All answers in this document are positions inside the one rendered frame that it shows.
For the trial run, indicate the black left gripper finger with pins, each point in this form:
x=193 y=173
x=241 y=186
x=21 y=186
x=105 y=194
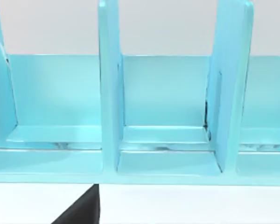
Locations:
x=86 y=208

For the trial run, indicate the light blue rack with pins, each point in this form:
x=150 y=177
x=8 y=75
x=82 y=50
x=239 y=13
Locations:
x=154 y=98

